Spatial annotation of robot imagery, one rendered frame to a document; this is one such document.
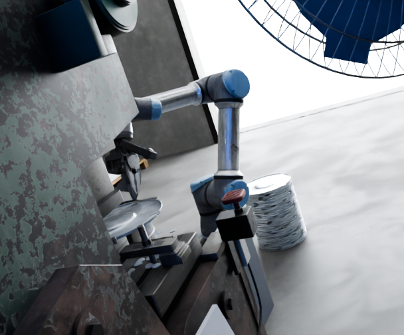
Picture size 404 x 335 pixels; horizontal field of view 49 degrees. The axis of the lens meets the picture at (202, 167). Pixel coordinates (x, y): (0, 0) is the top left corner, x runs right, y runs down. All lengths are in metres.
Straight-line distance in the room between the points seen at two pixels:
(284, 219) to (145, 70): 3.98
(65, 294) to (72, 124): 0.35
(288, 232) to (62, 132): 1.84
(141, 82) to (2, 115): 5.38
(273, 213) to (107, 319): 1.80
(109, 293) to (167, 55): 5.26
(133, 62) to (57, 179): 5.34
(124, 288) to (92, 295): 0.09
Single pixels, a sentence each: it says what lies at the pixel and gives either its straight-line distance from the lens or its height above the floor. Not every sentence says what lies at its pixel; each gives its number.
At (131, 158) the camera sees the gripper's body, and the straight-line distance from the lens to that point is 1.43.
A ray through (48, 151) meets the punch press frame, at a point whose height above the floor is 1.07.
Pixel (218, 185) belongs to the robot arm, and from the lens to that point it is 1.70.
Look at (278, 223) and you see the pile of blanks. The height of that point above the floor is 0.16.
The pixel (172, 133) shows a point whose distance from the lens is 6.12.
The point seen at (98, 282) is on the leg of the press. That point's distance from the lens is 0.78.
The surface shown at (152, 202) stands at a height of 0.78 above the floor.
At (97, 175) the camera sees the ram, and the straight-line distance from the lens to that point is 1.15.
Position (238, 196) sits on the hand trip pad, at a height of 0.76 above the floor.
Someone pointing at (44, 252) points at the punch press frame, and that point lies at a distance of 0.80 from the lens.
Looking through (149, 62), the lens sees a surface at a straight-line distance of 6.05.
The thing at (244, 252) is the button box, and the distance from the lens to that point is 1.42.
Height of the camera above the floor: 1.15
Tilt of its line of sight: 14 degrees down
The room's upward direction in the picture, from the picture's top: 19 degrees counter-clockwise
